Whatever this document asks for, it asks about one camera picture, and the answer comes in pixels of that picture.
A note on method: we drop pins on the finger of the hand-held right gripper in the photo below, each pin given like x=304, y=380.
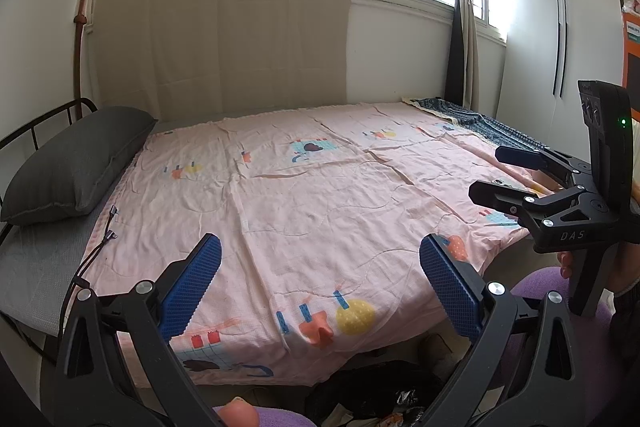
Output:
x=520, y=155
x=500, y=196

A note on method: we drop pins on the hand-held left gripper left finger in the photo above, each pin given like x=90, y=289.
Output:
x=192, y=287

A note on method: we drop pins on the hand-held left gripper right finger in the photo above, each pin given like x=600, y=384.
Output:
x=450, y=287

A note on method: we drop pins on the black trash bag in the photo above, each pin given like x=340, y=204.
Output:
x=360, y=392

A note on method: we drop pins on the person's right hand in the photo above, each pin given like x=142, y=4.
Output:
x=626, y=267

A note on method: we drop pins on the blue patterned cloth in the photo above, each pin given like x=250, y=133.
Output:
x=475, y=122

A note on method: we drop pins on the orange cardboard box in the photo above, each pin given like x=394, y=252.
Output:
x=631, y=52

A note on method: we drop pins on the white wardrobe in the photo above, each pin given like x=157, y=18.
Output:
x=530, y=32

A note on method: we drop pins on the pink printed blanket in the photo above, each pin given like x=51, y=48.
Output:
x=300, y=207

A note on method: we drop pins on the tied beige curtain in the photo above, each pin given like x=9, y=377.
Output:
x=467, y=32

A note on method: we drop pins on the person's bare leg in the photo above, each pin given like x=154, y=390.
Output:
x=240, y=413

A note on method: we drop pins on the grey mattress sheet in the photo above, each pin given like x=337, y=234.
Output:
x=35, y=267

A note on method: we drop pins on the grey pillow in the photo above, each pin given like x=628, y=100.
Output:
x=75, y=162

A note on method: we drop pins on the wide beige curtain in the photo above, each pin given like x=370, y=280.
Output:
x=225, y=7

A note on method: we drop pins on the black upright post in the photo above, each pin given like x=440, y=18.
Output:
x=456, y=52

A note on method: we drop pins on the black metal bed frame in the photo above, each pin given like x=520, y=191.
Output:
x=81, y=101

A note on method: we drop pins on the copper wall pipe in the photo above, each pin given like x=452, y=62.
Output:
x=80, y=19

